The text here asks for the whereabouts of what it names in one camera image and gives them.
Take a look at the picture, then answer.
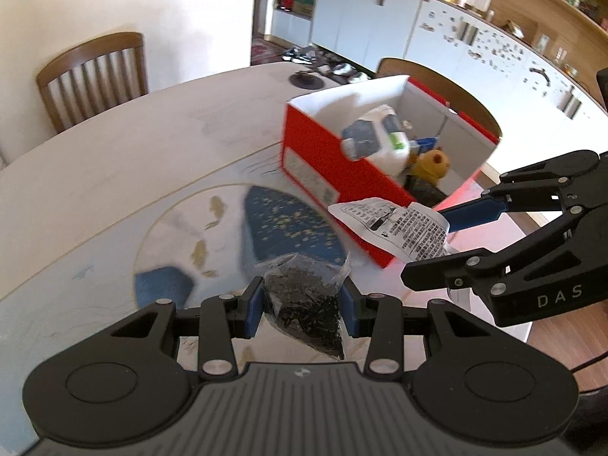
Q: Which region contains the yellow plush toy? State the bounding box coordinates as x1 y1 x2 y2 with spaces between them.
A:
410 148 450 185

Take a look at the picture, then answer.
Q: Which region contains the red patterned rug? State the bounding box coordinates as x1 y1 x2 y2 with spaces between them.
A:
250 37 291 66

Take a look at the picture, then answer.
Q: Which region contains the wooden chair far side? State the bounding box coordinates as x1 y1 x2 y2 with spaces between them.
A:
36 31 149 134

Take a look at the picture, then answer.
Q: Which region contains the clear bag black tea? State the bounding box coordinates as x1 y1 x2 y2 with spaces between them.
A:
253 195 451 361

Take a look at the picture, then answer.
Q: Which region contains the wooden chair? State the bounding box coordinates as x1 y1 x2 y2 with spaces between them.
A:
376 58 502 144
36 31 149 134

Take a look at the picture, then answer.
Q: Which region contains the white tissue pack dark label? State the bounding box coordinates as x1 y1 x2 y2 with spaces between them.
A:
340 104 410 177

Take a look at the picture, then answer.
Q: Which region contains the red white cardboard box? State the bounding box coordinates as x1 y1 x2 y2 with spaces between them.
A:
281 75 502 267

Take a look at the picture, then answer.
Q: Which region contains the black snack packet gold text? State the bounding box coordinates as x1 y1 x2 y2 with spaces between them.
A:
404 175 447 208

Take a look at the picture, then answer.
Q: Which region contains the white tall cabinet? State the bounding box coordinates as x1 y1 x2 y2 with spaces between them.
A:
272 0 607 122

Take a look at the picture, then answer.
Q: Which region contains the blue orange snack packet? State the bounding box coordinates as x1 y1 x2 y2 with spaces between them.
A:
411 137 438 152

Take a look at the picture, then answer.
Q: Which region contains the black phone stand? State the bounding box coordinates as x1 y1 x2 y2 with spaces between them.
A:
288 70 325 91

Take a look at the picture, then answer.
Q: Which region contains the pair of sneakers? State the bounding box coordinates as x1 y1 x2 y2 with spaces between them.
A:
281 45 317 65

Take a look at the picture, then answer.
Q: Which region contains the wooden chair right side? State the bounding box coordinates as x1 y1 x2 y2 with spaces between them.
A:
376 58 502 144

